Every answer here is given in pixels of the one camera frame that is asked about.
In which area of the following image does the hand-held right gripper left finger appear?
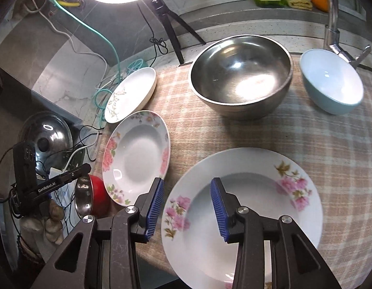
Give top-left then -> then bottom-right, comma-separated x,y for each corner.
30,177 -> 165,289

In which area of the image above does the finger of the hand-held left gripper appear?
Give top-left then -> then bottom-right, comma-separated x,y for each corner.
62,163 -> 92,185

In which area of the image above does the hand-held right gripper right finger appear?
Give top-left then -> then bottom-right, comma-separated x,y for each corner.
210,177 -> 343,289

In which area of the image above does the large pink floral plate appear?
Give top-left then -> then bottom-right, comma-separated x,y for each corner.
161,147 -> 323,289

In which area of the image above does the deep rose print plate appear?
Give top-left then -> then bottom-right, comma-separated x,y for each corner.
102,110 -> 170,207

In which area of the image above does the white leaf print plate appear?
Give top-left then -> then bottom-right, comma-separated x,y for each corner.
104,67 -> 157,124

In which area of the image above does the light blue ceramic bowl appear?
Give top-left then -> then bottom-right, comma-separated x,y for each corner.
300,49 -> 365,115

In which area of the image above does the person's left forearm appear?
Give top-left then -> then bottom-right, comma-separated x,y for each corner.
16,232 -> 64,280

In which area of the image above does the person's left hand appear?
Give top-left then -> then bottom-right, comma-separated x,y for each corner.
20,200 -> 66,245

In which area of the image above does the white power adapter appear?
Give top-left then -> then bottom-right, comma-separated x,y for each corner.
48,167 -> 64,181

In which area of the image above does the red steel-lined bowl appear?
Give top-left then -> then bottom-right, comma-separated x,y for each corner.
75,174 -> 110,220

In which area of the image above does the steel pot lid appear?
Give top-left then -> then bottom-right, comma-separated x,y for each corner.
18,111 -> 86,181

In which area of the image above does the teal power strip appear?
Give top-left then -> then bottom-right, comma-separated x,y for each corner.
123,59 -> 147,76

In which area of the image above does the plaid table cloth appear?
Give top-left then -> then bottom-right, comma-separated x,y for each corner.
93,63 -> 372,289

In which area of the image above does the large steel bowl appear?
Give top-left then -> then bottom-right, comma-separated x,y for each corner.
188,35 -> 294,120

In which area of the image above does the black tripod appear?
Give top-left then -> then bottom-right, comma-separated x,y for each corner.
137,0 -> 206,65

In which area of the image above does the chrome kitchen faucet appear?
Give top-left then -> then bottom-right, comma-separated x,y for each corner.
323,0 -> 371,70

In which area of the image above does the yellow sponge cloth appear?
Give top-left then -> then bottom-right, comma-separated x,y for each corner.
287,0 -> 313,11

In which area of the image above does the orange fruit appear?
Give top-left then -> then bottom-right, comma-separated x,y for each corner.
310,0 -> 329,13

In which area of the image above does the thin black cable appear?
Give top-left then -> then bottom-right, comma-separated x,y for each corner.
64,125 -> 104,163

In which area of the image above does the teal cable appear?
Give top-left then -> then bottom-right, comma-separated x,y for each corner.
46,0 -> 144,121

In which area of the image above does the white cable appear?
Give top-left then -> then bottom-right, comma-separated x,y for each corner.
24,0 -> 108,88

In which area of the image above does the black ring light cable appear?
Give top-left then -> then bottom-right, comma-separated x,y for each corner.
139,3 -> 168,67

